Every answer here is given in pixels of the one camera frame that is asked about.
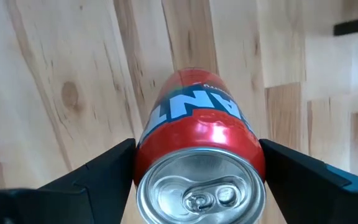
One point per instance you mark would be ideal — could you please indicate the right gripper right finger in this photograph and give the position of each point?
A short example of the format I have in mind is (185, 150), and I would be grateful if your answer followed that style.
(322, 202)

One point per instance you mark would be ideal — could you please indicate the red Fanta can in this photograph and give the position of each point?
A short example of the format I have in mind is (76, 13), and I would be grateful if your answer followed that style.
(197, 130)

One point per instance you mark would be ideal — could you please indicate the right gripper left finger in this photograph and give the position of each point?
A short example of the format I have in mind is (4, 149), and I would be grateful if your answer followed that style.
(73, 202)

